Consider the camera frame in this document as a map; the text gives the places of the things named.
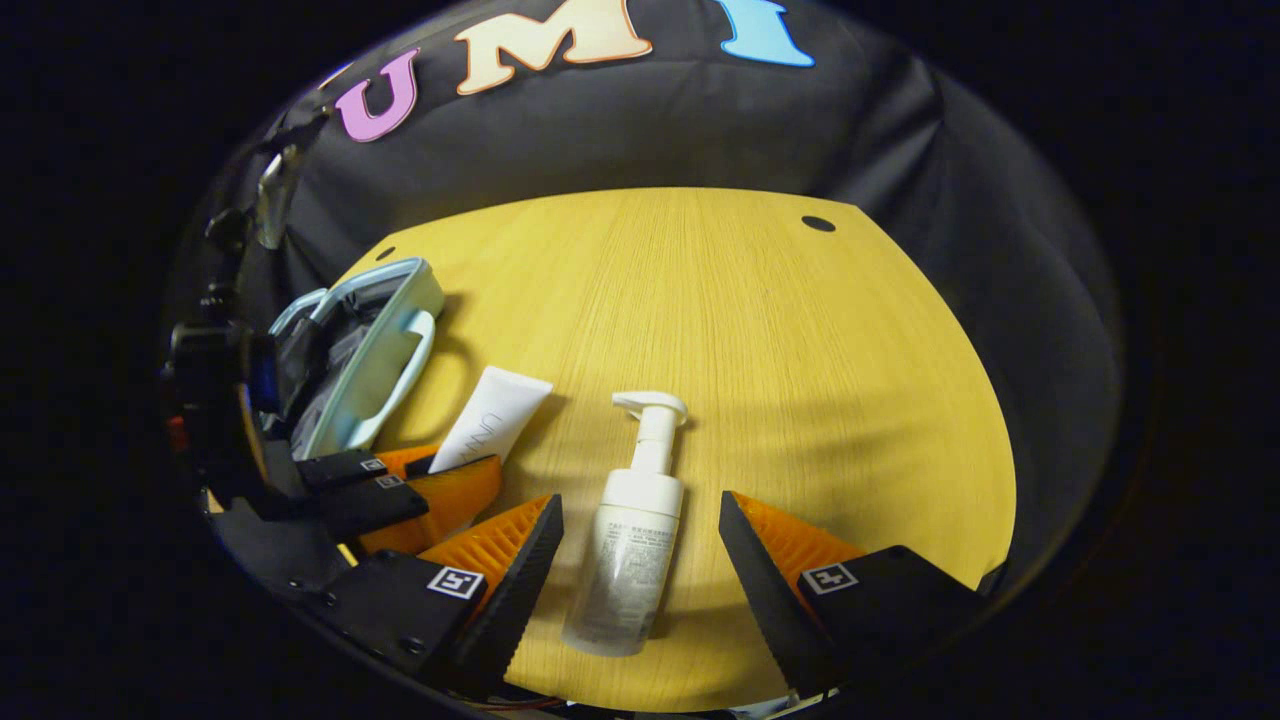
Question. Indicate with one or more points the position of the white pump bottle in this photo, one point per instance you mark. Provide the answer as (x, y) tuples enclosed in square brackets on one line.
[(630, 550)]

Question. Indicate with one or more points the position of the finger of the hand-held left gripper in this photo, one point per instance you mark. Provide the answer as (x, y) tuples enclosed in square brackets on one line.
[(340, 468), (370, 505)]

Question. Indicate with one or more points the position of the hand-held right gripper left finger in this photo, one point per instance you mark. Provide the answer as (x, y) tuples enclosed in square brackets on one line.
[(530, 580)]

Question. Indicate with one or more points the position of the light blue suitcase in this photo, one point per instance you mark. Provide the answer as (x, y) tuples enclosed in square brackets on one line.
[(385, 360)]

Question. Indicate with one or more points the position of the white skin care tube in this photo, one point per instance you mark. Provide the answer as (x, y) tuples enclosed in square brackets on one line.
[(495, 415)]

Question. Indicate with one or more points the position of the black backdrop cloth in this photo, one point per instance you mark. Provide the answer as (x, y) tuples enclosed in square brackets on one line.
[(700, 130)]

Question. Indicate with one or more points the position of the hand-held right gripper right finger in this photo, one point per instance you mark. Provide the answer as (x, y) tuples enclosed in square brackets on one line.
[(760, 590)]

